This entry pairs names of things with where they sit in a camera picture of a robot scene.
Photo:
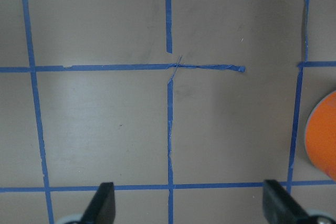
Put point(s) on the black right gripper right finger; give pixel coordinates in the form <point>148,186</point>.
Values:
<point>280,207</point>

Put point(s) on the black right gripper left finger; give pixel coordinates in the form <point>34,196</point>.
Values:
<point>101,208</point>

